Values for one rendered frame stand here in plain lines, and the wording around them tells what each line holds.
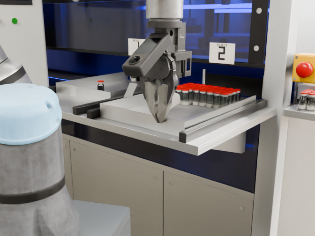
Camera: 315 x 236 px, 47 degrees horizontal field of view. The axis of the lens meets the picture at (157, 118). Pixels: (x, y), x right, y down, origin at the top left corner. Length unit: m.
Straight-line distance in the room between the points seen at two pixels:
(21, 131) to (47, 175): 0.08
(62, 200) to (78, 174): 1.16
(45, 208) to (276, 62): 0.72
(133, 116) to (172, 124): 0.11
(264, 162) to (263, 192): 0.10
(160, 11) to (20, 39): 0.92
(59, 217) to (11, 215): 0.07
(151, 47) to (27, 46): 0.93
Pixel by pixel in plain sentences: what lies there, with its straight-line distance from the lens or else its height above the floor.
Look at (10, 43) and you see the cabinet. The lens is 1.54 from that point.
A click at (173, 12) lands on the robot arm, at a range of 0.73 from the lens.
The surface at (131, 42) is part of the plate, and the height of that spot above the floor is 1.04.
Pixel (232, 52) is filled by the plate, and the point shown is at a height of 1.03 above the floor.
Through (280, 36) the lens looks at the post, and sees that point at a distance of 1.03.
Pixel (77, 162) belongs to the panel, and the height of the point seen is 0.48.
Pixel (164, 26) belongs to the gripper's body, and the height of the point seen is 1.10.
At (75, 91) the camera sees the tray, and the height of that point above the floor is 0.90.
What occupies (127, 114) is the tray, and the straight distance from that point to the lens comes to 0.85.
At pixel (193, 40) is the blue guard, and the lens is 1.16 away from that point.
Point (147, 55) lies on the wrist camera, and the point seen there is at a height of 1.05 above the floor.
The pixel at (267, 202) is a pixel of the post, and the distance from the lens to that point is 1.16.
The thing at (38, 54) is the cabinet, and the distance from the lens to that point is 1.59.
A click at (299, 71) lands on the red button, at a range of 0.98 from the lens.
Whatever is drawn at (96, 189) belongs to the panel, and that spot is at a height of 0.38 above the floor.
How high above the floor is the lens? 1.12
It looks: 16 degrees down
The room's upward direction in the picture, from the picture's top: straight up
